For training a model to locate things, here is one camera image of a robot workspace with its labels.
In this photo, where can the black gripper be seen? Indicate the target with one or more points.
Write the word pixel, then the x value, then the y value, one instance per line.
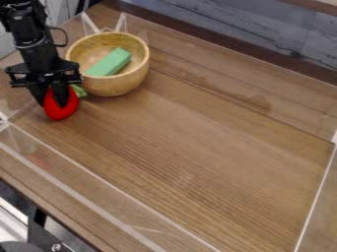
pixel 43 70

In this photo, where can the red plush strawberry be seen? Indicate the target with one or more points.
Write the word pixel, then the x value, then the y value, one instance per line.
pixel 54 111

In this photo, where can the wooden bowl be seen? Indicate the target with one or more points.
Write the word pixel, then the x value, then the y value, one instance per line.
pixel 91 48

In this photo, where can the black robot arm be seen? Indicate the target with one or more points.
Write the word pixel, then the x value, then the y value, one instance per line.
pixel 23 20

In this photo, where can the green rectangular block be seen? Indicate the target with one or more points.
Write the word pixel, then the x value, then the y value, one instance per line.
pixel 110 64

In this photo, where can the clear acrylic stand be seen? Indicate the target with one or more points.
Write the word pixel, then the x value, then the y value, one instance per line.
pixel 94 26

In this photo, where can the black equipment under table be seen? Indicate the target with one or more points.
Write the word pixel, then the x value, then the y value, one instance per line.
pixel 25 235

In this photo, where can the clear acrylic tray wall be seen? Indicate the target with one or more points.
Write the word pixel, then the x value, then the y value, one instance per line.
pixel 111 220

